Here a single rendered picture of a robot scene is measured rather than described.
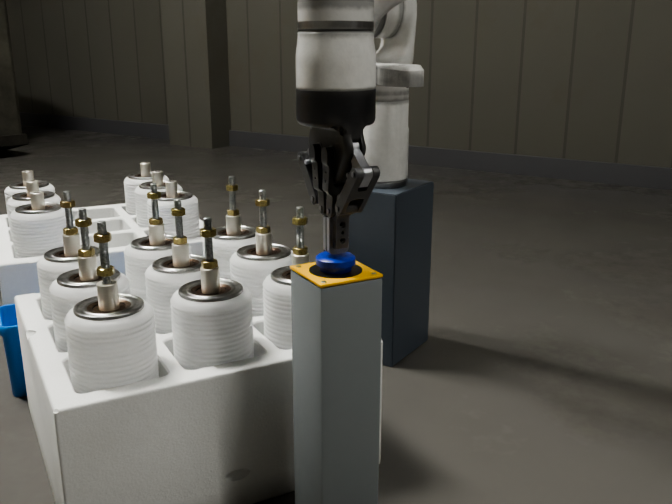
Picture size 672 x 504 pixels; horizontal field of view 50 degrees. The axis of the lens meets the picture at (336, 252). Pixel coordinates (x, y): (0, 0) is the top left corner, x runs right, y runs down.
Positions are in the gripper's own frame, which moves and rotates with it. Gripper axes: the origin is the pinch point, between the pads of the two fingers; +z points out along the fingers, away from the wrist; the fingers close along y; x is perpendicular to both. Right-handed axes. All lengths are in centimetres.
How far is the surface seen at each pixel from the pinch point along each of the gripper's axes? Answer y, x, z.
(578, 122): -145, 186, 12
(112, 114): -381, 57, 23
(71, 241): -39.8, -19.5, 7.9
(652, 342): -20, 77, 35
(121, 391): -10.7, -20.0, 17.2
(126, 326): -12.7, -18.5, 10.8
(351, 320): 3.4, -0.1, 8.0
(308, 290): 0.8, -3.5, 5.1
